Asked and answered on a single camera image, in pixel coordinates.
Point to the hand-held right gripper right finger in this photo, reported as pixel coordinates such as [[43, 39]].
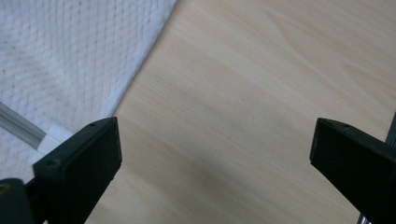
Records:
[[355, 161]]

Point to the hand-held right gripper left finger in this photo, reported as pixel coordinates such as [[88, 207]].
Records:
[[81, 165]]

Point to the white zipper pull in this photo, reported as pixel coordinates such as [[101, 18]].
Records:
[[53, 140]]

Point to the white knit zippered garment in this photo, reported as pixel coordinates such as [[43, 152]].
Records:
[[62, 49]]

